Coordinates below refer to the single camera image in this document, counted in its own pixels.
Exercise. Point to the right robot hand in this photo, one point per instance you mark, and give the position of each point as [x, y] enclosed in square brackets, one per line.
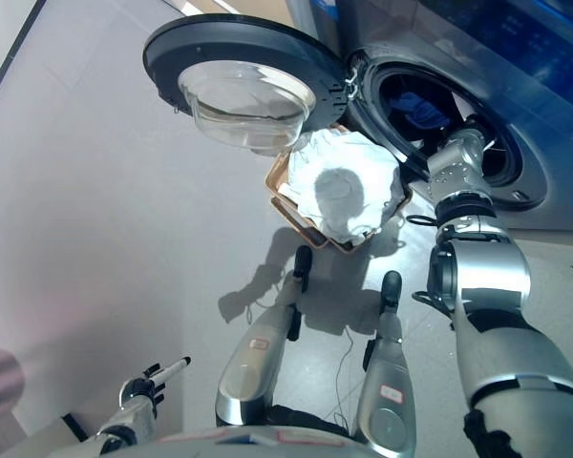
[470, 125]

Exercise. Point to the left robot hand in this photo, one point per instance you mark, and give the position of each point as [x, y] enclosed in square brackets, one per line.
[141, 386]

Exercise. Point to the dark blue garment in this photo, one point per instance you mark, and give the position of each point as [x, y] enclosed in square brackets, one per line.
[418, 110]

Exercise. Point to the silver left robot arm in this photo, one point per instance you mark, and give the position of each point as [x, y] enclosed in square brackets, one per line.
[119, 429]

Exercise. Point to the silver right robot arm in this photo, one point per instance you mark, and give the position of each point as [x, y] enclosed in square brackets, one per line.
[496, 324]

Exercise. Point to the grey front-load washing machine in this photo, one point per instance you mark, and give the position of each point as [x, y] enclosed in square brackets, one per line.
[530, 71]

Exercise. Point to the white crumpled clothes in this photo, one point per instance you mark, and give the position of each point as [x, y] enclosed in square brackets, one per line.
[344, 162]

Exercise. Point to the wicker laundry basket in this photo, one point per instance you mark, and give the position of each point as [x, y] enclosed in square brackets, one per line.
[279, 181]

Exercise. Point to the silver left robot leg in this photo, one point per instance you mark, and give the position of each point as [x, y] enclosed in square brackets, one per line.
[253, 353]

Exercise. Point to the silver robot leg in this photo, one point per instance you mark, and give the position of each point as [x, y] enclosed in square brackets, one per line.
[387, 381]
[253, 353]

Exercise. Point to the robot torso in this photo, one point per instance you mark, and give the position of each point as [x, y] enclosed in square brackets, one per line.
[267, 436]

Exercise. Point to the black right robot foot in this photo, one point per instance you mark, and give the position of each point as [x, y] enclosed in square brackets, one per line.
[390, 288]

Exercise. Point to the black robot foot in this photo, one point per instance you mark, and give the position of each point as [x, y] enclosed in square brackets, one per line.
[303, 264]
[390, 288]

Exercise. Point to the black left robot foot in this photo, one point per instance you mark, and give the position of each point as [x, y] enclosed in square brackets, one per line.
[303, 264]

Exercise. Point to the round washer door with glass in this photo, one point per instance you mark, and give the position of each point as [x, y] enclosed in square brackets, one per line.
[248, 52]

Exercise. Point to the silver right robot leg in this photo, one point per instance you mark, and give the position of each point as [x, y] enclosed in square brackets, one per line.
[387, 381]

